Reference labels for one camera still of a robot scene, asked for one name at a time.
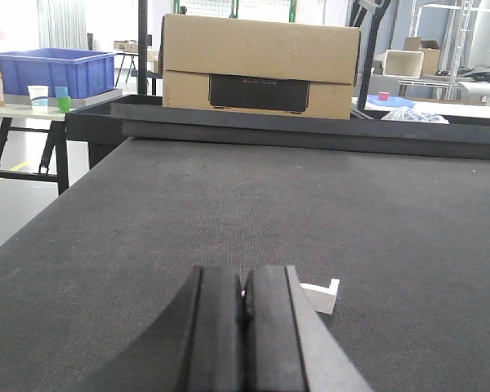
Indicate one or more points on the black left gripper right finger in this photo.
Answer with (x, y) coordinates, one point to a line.
(287, 345)

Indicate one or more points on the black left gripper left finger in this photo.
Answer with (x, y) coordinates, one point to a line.
(193, 345)

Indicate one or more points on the white curved PVC clamp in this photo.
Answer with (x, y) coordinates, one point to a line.
(322, 299)

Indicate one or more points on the black foam board stack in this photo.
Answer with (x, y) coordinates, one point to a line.
(106, 125)

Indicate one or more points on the crumpled clear plastic bag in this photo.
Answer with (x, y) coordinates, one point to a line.
(405, 114)

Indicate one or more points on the blue tray under cube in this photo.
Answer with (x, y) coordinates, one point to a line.
(392, 101)

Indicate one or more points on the pink cube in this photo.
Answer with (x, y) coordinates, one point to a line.
(383, 96)

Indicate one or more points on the large cardboard box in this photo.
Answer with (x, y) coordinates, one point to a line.
(258, 67)

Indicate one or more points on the stacked blue green cups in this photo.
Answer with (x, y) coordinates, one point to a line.
(63, 99)

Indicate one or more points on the white folding side table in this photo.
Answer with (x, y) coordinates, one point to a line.
(23, 152)

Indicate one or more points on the blue plastic crate on table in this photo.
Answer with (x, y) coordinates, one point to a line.
(85, 73)

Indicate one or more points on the white paper cup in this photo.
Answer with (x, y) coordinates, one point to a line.
(39, 96)

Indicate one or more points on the small cardboard box on shelf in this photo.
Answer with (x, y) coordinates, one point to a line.
(431, 53)

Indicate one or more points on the black vertical post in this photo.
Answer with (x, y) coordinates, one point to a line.
(142, 46)

